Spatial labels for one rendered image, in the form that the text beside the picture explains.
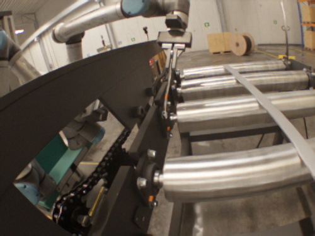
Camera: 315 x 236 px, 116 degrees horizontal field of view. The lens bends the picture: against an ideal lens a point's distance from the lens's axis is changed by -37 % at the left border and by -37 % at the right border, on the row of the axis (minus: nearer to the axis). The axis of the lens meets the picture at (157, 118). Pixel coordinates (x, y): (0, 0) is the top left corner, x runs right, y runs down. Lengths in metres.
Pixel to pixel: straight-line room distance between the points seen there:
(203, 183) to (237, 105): 0.33
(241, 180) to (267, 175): 0.06
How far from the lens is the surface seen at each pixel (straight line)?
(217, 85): 0.82
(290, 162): 0.38
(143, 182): 0.33
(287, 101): 0.65
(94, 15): 0.72
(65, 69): 0.21
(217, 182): 0.32
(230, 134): 1.41
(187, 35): 0.61
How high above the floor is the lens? 1.16
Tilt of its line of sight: 28 degrees down
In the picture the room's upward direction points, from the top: 15 degrees counter-clockwise
